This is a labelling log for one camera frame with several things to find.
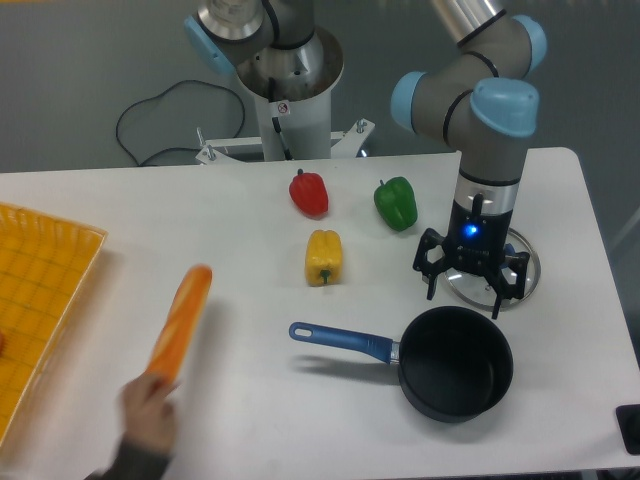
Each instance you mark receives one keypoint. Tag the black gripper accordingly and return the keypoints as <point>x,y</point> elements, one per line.
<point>474,244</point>

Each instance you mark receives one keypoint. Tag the long orange bread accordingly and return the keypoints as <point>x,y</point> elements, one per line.
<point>182,319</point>

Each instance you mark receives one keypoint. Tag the dark sleeve forearm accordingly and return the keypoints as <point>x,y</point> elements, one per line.
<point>134,462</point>

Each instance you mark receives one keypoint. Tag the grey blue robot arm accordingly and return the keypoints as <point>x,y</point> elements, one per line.
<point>481,106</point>

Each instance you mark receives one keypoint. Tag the person's hand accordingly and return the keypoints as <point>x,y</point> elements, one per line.
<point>148,414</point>

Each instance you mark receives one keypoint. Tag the green bell pepper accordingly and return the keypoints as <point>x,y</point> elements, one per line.
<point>395,202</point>

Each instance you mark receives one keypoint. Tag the yellow bell pepper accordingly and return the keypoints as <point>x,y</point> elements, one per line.
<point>323,258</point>

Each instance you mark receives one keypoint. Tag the red bell pepper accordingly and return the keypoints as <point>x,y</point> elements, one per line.
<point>308,192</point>

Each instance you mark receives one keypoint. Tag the black box table corner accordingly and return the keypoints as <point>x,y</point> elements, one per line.
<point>628,417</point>

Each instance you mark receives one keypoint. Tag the yellow woven basket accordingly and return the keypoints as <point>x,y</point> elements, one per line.
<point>45,261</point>

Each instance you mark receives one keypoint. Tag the dark pot blue handle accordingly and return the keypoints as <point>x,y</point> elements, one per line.
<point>453,364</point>

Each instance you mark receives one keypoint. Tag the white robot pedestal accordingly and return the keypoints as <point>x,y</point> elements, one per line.
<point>292,94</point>

